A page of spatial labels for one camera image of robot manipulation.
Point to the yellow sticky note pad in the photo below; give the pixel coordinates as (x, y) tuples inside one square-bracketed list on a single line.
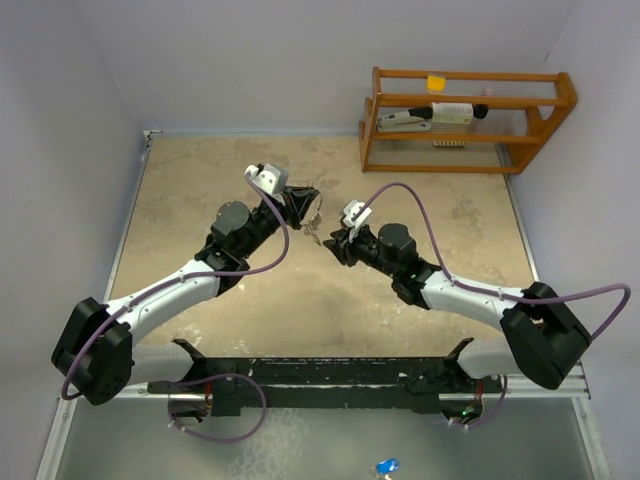
[(435, 84)]

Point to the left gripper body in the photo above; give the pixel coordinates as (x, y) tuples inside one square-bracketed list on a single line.
[(269, 213)]

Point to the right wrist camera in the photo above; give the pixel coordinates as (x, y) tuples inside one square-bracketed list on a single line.
[(355, 217)]

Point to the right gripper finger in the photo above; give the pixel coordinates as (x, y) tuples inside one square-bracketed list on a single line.
[(339, 235), (340, 250)]

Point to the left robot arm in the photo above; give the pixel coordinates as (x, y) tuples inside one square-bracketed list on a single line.
[(98, 352)]

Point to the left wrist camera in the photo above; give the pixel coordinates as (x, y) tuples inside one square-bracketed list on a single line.
[(270, 179)]

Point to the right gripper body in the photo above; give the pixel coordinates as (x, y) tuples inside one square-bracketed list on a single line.
[(364, 247)]

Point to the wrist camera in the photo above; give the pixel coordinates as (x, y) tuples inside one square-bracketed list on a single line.
[(270, 179), (355, 217)]

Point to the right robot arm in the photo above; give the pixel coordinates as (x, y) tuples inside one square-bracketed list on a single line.
[(541, 337)]

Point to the wooden shelf rack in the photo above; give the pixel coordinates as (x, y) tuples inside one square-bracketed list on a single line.
[(519, 112)]

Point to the strip of staples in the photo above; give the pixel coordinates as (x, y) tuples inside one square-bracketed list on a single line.
[(449, 144)]

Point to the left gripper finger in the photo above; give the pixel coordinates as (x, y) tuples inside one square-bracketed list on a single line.
[(302, 195), (297, 210)]

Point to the large silver keyring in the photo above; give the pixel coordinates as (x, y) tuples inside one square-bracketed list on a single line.
[(313, 219)]

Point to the white staples box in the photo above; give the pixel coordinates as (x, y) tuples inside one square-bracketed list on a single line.
[(452, 113)]

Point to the blue key tag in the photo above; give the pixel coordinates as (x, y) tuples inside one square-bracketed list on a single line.
[(385, 468)]

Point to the grey black stapler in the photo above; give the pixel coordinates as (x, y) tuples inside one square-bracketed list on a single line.
[(406, 121)]

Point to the black base frame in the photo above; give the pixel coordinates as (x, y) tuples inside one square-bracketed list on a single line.
[(423, 385)]

